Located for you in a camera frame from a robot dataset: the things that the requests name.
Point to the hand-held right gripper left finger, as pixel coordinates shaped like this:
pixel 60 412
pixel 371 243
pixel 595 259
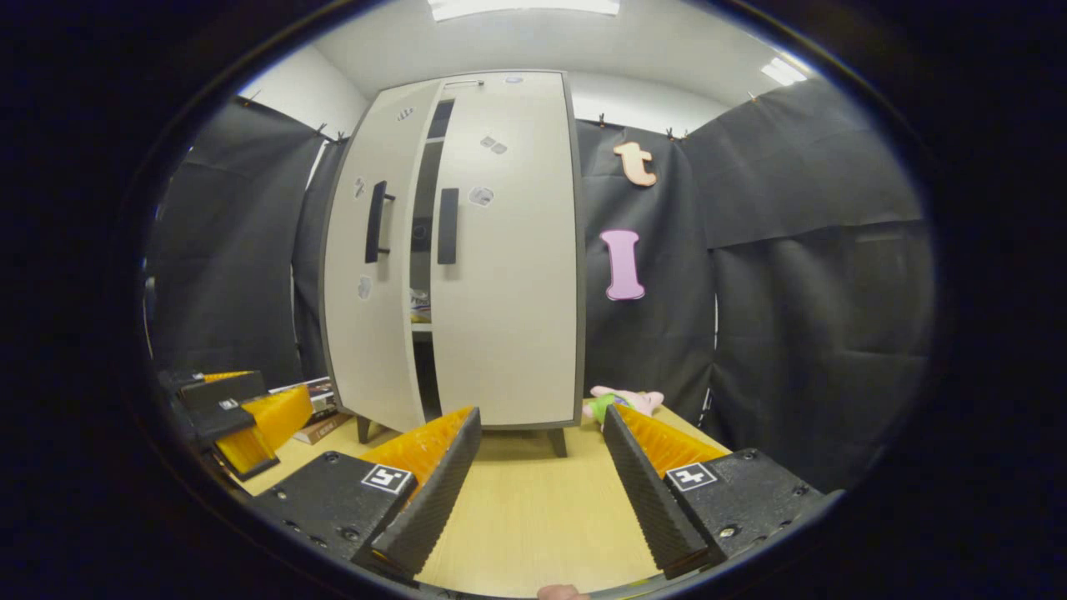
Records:
pixel 433 500

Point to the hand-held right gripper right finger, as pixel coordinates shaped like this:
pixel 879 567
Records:
pixel 650 500

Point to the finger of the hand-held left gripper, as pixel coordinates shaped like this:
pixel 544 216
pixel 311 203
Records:
pixel 218 421
pixel 225 389

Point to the white shoe cabinet door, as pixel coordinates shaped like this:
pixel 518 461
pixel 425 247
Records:
pixel 367 333
pixel 508 333

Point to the white grey shoe cabinet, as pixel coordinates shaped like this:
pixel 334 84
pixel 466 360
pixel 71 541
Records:
pixel 500 333

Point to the white canvas shoe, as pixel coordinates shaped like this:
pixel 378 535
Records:
pixel 421 307

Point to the pink green plush toy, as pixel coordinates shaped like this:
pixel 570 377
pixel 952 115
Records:
pixel 617 402

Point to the black backdrop cloth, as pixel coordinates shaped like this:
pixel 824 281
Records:
pixel 817 292

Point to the small ceiling light panel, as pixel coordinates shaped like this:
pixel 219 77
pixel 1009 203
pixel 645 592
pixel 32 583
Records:
pixel 783 71

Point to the long ceiling light panel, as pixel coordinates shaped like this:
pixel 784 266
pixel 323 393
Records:
pixel 525 7

